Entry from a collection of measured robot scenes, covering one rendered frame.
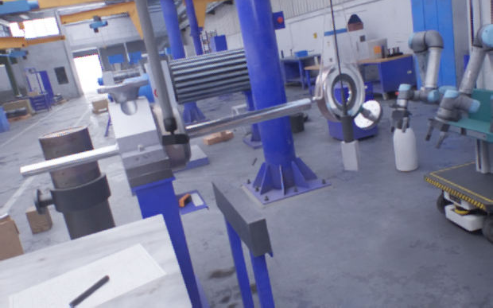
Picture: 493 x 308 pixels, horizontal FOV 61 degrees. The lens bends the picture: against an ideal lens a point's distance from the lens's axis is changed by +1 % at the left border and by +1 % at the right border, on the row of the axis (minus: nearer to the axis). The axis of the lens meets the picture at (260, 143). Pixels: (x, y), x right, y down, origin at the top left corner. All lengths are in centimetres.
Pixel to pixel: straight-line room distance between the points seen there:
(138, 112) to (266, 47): 206
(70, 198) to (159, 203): 168
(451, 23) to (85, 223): 558
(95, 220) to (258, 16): 225
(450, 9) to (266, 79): 372
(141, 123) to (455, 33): 560
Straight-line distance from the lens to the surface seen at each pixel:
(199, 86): 581
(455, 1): 701
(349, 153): 181
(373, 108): 289
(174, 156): 219
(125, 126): 211
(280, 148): 410
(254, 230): 158
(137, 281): 139
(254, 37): 397
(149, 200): 204
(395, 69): 827
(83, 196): 363
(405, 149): 433
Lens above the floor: 151
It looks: 14 degrees down
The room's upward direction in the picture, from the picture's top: 11 degrees counter-clockwise
